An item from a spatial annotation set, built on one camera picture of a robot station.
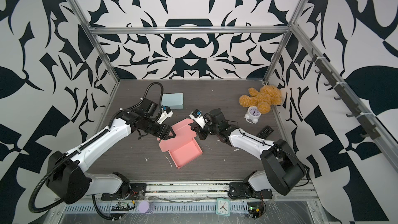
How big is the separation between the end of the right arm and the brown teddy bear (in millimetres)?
308

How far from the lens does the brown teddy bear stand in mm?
916

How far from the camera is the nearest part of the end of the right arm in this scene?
2.13 feet

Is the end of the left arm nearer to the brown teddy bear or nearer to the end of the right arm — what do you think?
the end of the right arm
